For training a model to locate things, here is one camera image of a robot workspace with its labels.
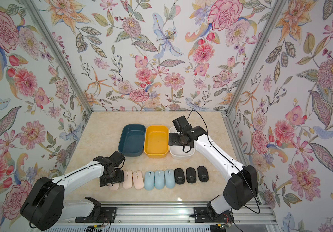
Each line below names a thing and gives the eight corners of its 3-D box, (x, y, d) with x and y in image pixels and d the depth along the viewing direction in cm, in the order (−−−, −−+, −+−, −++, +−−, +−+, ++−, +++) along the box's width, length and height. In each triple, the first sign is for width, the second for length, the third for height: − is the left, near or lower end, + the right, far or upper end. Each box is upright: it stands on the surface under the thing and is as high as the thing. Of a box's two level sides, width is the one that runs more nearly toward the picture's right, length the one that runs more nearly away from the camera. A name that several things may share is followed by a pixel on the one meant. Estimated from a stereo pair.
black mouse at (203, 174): (198, 181, 87) (199, 180, 85) (196, 167, 93) (197, 166, 91) (208, 181, 87) (209, 180, 85) (205, 167, 93) (206, 166, 91)
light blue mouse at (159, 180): (154, 189, 84) (153, 187, 82) (155, 172, 91) (154, 170, 88) (164, 189, 84) (164, 187, 82) (164, 172, 91) (164, 170, 88)
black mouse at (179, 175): (174, 184, 86) (175, 182, 84) (174, 169, 92) (174, 167, 89) (184, 184, 86) (185, 182, 84) (183, 169, 92) (183, 167, 89)
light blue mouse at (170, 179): (164, 188, 84) (164, 187, 82) (164, 170, 91) (164, 168, 89) (175, 188, 84) (175, 187, 82) (174, 170, 91) (174, 168, 89)
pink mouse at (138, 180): (134, 191, 83) (134, 190, 81) (132, 173, 90) (131, 171, 88) (145, 188, 84) (144, 187, 82) (142, 170, 91) (141, 169, 89)
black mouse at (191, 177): (186, 183, 86) (187, 181, 84) (185, 169, 92) (186, 167, 89) (196, 183, 86) (197, 181, 84) (194, 169, 92) (195, 167, 89)
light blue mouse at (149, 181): (143, 190, 84) (143, 189, 81) (145, 172, 90) (145, 170, 88) (153, 190, 84) (153, 189, 81) (154, 172, 90) (154, 170, 88)
